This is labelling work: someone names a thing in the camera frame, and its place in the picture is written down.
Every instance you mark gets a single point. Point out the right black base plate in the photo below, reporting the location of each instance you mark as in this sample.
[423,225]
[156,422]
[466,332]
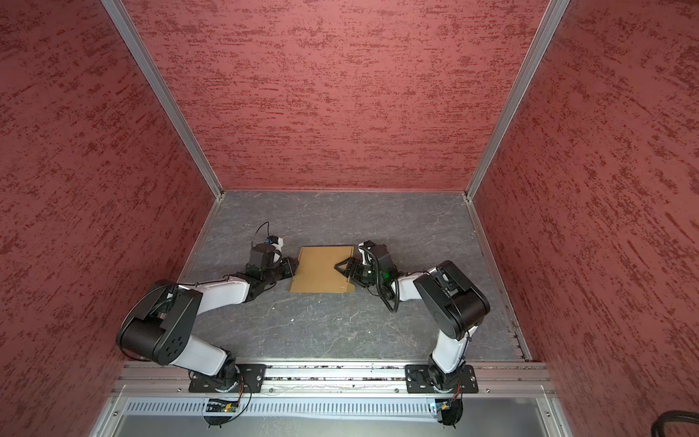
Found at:
[431,379]

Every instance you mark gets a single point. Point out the aluminium front rail frame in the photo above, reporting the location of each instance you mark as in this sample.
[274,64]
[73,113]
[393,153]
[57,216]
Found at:
[515,381]

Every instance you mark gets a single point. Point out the brown cardboard box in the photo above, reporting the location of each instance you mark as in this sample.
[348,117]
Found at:
[316,273]

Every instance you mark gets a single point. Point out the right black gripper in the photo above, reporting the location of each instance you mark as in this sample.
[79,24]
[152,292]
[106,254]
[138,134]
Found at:
[356,272]

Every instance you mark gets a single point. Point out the white slotted cable duct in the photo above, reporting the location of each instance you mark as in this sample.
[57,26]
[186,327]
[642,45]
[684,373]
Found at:
[401,409]

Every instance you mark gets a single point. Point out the controller board with wires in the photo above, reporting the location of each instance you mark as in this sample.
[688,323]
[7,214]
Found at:
[220,411]
[448,412]

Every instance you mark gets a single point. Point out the left controller board with wires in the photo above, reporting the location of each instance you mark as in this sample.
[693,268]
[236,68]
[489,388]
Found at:
[220,411]

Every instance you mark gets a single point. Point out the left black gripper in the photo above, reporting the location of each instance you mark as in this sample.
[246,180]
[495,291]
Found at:
[288,263]

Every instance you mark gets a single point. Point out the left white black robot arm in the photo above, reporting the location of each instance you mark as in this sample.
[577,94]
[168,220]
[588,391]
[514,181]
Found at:
[159,327]

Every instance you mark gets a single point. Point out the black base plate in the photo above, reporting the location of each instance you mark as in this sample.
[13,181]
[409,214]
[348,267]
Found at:
[247,378]
[431,379]

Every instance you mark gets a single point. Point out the right aluminium corner post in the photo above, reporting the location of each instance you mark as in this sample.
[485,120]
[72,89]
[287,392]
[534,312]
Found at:
[543,36]

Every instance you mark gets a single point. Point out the aluminium corner post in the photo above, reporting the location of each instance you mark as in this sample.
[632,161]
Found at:
[119,16]
[543,36]

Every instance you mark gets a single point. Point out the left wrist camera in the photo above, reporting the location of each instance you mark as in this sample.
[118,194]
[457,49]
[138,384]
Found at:
[266,255]

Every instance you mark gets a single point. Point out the black cable bundle corner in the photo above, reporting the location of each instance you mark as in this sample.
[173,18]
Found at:
[658,428]

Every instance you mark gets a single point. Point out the left aluminium corner post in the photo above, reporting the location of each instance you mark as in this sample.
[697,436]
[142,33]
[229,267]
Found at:
[119,16]

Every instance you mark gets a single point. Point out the right controller board with wires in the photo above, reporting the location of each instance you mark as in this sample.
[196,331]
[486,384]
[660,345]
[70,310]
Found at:
[448,412]

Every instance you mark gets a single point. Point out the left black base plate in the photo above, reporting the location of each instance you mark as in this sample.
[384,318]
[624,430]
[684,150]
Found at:
[247,378]

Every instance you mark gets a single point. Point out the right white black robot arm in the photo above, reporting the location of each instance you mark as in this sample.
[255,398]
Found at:
[456,304]

